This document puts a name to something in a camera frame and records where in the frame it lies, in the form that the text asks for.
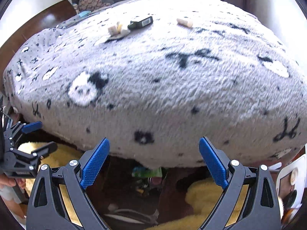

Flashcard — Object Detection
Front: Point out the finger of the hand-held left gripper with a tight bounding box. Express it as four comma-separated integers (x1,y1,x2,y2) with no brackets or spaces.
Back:
6,121,43,146
11,141,58,172

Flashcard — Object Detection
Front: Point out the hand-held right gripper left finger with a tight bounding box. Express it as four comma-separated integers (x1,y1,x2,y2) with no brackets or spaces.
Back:
26,138,111,230

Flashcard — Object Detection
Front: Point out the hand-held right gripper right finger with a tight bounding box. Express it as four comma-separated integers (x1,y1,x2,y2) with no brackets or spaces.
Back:
199,136,281,230

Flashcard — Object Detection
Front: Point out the green tube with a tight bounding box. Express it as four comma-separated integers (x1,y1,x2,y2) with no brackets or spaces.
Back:
132,166,164,178

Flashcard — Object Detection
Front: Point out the dark bin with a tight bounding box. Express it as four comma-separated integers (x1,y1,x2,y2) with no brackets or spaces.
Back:
103,165,169,224

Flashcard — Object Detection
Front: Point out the cream bottle with yellow cap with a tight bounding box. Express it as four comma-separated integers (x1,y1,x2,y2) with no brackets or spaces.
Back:
107,21,129,38

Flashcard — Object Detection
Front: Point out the yellow lip balm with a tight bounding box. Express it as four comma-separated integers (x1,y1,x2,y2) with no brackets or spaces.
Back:
177,18,193,28

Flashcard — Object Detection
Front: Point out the black power adapter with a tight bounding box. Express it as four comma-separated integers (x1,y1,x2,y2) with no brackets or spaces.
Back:
127,16,154,30

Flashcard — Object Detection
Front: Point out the person's left hand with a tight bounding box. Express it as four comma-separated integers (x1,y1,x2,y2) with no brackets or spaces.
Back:
0,172,26,190

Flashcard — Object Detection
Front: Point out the yellow fluffy rug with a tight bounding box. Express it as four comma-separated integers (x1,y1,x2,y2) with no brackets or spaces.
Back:
18,141,282,230

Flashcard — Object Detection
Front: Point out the white printed board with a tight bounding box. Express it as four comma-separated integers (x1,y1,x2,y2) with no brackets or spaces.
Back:
275,154,307,210

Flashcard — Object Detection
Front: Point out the grey cat print blanket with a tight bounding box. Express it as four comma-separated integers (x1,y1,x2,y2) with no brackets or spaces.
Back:
2,0,307,169

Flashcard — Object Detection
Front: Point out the dark wooden headboard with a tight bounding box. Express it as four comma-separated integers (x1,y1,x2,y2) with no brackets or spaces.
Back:
0,0,78,61

